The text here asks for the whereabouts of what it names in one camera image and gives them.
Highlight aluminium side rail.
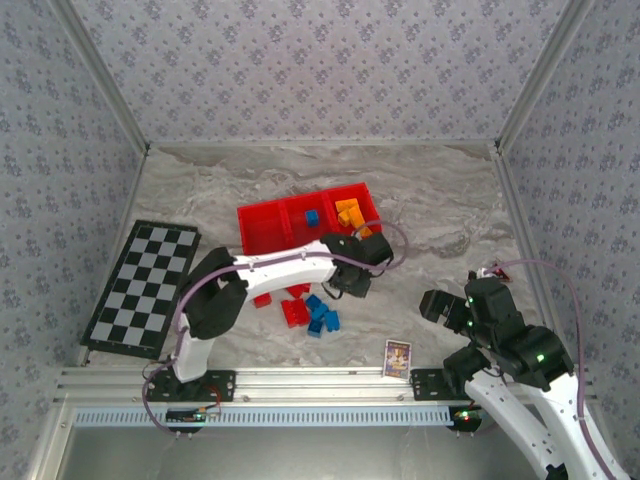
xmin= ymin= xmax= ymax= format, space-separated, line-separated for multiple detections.
xmin=77 ymin=148 xmax=150 ymax=367
xmin=491 ymin=144 xmax=562 ymax=351

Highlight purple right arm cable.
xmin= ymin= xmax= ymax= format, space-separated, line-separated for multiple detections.
xmin=487 ymin=258 xmax=619 ymax=480

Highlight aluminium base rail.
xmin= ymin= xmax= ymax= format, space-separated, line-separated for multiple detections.
xmin=54 ymin=367 xmax=599 ymax=404

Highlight black and grey chessboard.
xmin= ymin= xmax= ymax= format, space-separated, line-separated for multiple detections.
xmin=79 ymin=219 xmax=202 ymax=361

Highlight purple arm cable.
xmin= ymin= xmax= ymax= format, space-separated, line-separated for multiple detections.
xmin=142 ymin=219 xmax=410 ymax=439
xmin=487 ymin=258 xmax=619 ymax=480

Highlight aluminium corner post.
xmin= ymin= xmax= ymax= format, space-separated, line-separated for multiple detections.
xmin=493 ymin=0 xmax=597 ymax=151
xmin=49 ymin=0 xmax=152 ymax=154

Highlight small circuit board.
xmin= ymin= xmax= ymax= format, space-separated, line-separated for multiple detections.
xmin=449 ymin=406 xmax=484 ymax=432
xmin=166 ymin=407 xmax=222 ymax=427

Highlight white slotted cable duct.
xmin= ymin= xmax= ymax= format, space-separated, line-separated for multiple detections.
xmin=72 ymin=405 xmax=451 ymax=428

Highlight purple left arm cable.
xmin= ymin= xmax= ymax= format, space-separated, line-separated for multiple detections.
xmin=142 ymin=219 xmax=410 ymax=439

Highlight printed playing card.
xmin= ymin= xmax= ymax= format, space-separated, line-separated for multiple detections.
xmin=383 ymin=339 xmax=413 ymax=379

